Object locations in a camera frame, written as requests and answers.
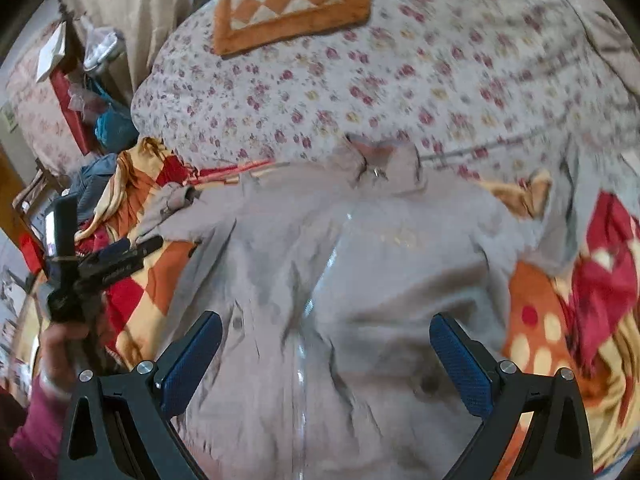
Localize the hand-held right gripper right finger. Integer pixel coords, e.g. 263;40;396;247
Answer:
429;312;596;480

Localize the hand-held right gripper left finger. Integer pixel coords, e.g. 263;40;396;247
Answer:
59;310;224;480

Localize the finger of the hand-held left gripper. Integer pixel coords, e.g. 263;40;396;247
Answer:
95;234;164;267
82;257;146;293

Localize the grey zip jacket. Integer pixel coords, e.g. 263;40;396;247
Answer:
135;130;601;480

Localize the person's left forearm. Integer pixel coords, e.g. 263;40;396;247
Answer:
10;375;76;480

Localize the person's left hand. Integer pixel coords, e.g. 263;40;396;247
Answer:
39;305;108;396

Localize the small red cloth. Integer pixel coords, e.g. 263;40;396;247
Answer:
20;232;48;273

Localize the wooden chair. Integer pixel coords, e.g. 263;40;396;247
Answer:
12;157;68;226

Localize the blue-grey garment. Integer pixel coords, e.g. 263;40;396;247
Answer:
67;152;121;211

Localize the orange red printed blanket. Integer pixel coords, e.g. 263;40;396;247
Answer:
75;137;640;480

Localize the teal cloth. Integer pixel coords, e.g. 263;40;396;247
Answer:
95;80;141;143

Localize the white paper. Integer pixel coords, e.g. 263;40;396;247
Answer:
35;25;68;83

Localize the clear plastic bag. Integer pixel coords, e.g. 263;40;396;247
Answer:
82;27;126;73

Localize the beige curtain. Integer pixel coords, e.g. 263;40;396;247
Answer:
65;0;201;91

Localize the floral quilt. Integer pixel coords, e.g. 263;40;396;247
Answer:
131;0;640;196

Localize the orange checkered cushion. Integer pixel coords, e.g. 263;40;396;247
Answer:
212;0;373;57

